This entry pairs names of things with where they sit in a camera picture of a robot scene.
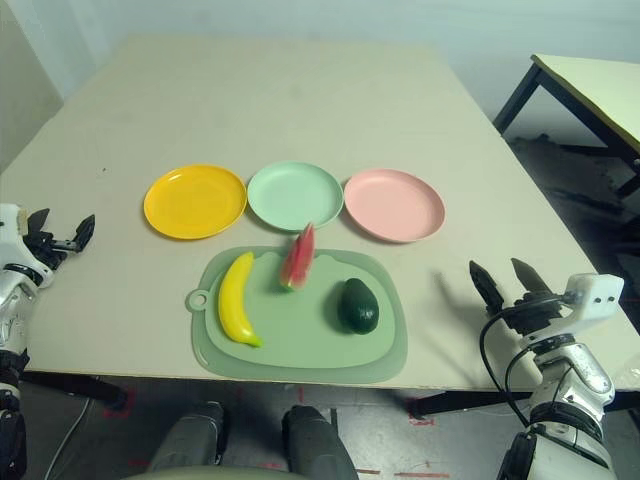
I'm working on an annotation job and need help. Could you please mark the yellow toy banana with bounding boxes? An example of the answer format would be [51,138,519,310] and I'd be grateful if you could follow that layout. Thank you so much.
[217,251,265,348]

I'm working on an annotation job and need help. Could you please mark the dark green toy avocado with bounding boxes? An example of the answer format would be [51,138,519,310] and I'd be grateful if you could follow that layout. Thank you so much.
[336,277,380,335]

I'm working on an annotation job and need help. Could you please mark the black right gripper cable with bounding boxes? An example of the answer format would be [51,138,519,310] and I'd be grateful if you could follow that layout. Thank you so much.
[503,348,547,407]

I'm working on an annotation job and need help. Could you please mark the grey right robot leg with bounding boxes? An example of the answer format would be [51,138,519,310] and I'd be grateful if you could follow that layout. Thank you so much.
[282,404,359,480]

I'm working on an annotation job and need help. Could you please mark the side table with black legs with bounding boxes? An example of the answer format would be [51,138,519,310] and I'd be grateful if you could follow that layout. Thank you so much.
[492,52,640,199]

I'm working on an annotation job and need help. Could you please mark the white floor cable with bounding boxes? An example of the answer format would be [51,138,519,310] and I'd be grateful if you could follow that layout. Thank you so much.
[47,394,96,480]

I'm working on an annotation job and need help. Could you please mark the clear plastic bag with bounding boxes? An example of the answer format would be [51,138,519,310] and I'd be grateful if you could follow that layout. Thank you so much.
[614,359,640,396]

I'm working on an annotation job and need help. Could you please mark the red toy watermelon slice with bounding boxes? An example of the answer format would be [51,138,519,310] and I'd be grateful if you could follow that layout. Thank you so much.
[278,222,318,293]

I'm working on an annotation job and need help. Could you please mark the mint green plastic plate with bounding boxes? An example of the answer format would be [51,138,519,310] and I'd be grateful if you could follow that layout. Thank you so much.
[246,159,345,232]

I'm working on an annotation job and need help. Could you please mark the green silicone cutting mat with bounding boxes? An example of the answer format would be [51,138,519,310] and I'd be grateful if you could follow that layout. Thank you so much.
[185,245,409,384]

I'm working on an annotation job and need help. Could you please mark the grey left robot leg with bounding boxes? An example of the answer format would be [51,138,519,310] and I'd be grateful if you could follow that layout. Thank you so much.
[149,401,227,474]

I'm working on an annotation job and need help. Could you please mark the pink plastic plate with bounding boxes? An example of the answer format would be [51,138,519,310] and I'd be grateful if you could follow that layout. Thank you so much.
[343,168,447,245]

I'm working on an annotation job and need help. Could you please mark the grey robot torso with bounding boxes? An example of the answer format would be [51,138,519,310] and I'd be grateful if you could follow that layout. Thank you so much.
[124,464,291,480]

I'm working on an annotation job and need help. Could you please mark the black table support beam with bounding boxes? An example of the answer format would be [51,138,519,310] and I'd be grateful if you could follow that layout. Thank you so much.
[409,389,640,419]
[22,372,129,407]

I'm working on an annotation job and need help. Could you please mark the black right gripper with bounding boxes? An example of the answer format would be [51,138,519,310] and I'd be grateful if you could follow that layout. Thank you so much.
[468,257,572,347]

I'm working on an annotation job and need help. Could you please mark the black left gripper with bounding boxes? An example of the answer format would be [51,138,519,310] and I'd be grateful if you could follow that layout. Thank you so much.
[22,208,97,274]

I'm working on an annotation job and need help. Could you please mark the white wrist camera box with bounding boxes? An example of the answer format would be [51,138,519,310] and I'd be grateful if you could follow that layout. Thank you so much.
[0,202,55,290]
[563,273,626,327]

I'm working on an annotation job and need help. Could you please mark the grey robot leg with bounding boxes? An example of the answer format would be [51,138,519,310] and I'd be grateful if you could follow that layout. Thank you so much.
[282,404,359,480]
[149,401,227,474]

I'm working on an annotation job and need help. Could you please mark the black right camera cable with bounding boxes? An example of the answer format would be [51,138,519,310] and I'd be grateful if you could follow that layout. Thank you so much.
[478,309,532,427]

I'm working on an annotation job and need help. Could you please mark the yellow plastic plate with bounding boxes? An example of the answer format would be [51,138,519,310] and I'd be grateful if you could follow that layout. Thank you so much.
[143,163,248,241]

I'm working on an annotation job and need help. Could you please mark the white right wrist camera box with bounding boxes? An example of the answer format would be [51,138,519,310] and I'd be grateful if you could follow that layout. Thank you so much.
[563,273,626,327]

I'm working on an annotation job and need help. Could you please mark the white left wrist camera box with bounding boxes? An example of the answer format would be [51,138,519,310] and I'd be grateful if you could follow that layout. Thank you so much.
[0,202,55,290]

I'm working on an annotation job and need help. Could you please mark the red floor tape corner mark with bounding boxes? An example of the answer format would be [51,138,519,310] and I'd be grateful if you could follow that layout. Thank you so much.
[407,398,437,427]
[103,389,137,420]

